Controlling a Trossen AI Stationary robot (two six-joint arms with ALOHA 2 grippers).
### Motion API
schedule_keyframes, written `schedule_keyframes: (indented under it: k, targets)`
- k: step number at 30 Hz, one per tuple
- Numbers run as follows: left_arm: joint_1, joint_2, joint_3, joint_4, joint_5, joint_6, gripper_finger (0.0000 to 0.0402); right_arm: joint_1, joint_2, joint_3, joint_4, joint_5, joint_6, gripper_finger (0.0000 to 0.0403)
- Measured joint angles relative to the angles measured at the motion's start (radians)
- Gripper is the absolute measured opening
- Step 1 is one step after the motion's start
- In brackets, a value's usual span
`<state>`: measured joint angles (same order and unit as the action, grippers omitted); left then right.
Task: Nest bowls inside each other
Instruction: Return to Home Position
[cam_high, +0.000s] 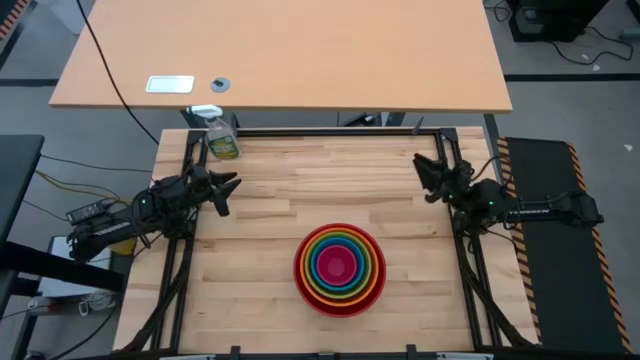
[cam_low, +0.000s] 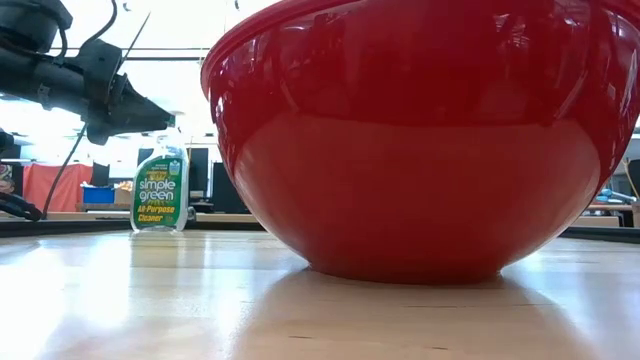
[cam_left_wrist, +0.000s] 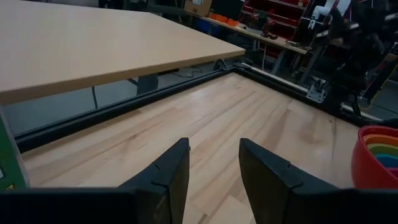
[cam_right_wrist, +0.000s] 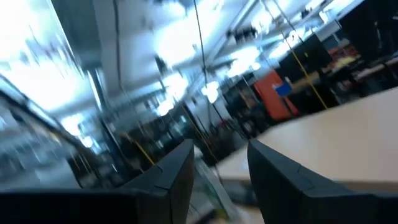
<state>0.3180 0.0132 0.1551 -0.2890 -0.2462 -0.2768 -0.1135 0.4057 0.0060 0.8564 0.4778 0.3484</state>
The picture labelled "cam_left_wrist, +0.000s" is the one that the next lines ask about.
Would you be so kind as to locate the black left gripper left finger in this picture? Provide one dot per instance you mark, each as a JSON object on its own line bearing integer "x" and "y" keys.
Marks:
{"x": 169, "y": 183}

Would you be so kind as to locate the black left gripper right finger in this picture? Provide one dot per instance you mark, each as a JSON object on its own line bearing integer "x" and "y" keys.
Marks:
{"x": 267, "y": 183}

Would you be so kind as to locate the large red bowl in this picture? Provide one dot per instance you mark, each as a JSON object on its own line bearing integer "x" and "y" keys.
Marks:
{"x": 365, "y": 165}

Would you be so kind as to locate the orange bowl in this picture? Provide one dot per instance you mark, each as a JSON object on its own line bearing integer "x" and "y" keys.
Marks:
{"x": 381, "y": 139}

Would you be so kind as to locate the teal blue bowl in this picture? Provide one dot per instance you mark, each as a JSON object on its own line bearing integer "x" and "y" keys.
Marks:
{"x": 388, "y": 160}

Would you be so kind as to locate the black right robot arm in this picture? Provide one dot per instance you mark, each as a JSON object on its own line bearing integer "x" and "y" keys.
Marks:
{"x": 360, "y": 56}

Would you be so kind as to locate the yellow bowl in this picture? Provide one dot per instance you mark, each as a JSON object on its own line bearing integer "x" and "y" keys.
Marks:
{"x": 384, "y": 146}

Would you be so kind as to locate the green bowl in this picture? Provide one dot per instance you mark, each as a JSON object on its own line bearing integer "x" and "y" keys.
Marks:
{"x": 385, "y": 151}

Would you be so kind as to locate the purple bowl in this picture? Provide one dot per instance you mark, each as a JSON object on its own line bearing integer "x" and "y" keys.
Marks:
{"x": 394, "y": 172}

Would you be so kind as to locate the wooden workbench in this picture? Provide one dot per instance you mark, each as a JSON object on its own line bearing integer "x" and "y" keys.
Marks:
{"x": 267, "y": 37}

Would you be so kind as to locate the light wooden desk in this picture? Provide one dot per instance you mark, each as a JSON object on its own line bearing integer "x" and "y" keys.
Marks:
{"x": 93, "y": 46}

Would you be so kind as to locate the green box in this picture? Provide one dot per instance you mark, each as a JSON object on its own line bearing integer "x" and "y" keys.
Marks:
{"x": 9, "y": 155}

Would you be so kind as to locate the orange bins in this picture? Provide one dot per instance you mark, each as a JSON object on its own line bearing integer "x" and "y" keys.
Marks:
{"x": 224, "y": 19}

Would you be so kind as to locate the red storage rack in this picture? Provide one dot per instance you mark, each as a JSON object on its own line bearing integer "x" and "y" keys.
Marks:
{"x": 280, "y": 12}

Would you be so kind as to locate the cardboard box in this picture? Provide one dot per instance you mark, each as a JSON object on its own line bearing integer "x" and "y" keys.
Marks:
{"x": 197, "y": 7}

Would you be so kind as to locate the black table frame rail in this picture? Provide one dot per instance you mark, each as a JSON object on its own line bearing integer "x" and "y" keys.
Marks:
{"x": 124, "y": 107}

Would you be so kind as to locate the metal corner bracket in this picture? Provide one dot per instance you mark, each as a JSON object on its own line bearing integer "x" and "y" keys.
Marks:
{"x": 316, "y": 92}

